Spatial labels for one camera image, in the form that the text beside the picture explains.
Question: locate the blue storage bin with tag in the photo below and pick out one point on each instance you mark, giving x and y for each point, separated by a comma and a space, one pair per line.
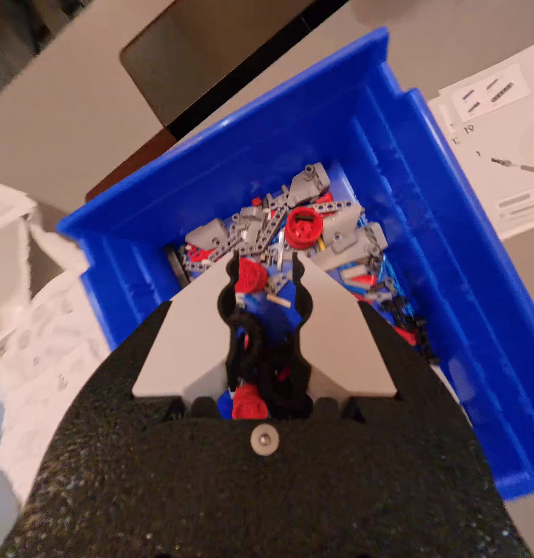
424, 218

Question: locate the dark rounded board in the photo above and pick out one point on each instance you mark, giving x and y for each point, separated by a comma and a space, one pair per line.
197, 52

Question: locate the pile of toy pieces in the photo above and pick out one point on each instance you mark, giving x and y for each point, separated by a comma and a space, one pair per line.
258, 231

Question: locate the crumpled white printed paper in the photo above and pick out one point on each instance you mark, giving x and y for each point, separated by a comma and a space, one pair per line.
44, 348

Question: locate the black desk divider rail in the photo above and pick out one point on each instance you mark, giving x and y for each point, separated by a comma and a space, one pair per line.
249, 74

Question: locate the black toy tire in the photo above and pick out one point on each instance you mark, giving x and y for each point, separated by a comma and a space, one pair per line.
288, 379
245, 340

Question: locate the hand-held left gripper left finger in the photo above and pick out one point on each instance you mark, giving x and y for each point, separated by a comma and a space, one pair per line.
184, 348

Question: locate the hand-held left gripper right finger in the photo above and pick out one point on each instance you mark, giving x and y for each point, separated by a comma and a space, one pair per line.
345, 348

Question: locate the red toy wheel hub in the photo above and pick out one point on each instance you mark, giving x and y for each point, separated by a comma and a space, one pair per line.
304, 226
249, 401
249, 274

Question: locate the open instruction booklet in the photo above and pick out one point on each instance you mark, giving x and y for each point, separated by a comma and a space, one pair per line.
511, 187

